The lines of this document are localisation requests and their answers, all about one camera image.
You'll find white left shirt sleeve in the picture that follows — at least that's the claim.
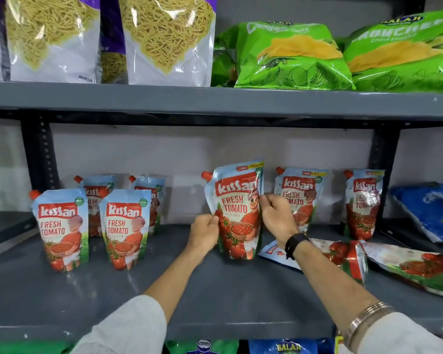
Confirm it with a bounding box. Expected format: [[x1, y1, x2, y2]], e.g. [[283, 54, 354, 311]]
[[70, 295, 168, 354]]

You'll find tomato ketchup spout pouch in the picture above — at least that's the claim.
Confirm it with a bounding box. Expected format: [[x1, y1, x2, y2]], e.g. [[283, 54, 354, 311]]
[[201, 158, 265, 261]]

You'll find green chips bag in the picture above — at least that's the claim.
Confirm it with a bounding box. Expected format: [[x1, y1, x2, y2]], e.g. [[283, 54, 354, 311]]
[[211, 27, 241, 88], [233, 21, 356, 91], [341, 9, 443, 93]]

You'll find dark perforated rack upright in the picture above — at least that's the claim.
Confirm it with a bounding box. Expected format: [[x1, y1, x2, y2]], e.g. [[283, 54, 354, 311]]
[[20, 113, 60, 193], [367, 126, 402, 222]]

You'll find person's right hand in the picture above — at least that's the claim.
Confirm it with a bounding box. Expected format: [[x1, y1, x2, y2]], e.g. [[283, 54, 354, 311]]
[[259, 193, 300, 250]]

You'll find group of ketchup pouches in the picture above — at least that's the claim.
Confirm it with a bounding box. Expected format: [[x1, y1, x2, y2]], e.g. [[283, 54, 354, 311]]
[[30, 167, 443, 301]]

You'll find green packet with blue emblem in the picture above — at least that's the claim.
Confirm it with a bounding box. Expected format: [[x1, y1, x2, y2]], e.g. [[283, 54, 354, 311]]
[[165, 339, 240, 354]]

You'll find black wrist watch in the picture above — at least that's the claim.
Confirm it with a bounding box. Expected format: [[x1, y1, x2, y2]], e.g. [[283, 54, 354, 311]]
[[285, 233, 310, 261]]

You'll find person's left forearm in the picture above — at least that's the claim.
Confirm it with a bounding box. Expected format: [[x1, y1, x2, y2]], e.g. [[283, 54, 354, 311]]
[[144, 248, 209, 325]]

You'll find person's left hand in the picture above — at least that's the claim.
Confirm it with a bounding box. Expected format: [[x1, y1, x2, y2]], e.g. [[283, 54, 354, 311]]
[[186, 214, 220, 255]]

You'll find silver metal bracelet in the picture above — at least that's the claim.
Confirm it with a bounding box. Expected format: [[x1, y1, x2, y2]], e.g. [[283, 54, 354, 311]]
[[343, 301, 396, 351]]

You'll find grey metal shelf board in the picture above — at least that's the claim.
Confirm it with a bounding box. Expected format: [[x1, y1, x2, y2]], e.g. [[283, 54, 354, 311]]
[[0, 81, 443, 130], [0, 211, 443, 342]]

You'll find blue packet with yellow print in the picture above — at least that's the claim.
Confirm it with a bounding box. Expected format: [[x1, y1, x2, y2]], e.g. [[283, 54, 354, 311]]
[[248, 338, 335, 354]]

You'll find white shirt sleeve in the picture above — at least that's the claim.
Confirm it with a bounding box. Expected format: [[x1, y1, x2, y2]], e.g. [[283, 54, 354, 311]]
[[349, 312, 443, 354], [70, 295, 168, 354]]

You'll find person's right forearm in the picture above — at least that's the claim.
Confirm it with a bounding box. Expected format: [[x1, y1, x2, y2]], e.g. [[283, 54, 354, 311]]
[[293, 240, 382, 339]]

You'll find plain green snack packet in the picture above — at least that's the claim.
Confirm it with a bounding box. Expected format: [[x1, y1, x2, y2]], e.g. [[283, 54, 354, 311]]
[[0, 340, 75, 354]]

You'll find white right shirt sleeve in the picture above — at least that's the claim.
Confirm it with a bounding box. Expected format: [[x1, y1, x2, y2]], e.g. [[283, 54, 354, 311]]
[[349, 312, 443, 354]]

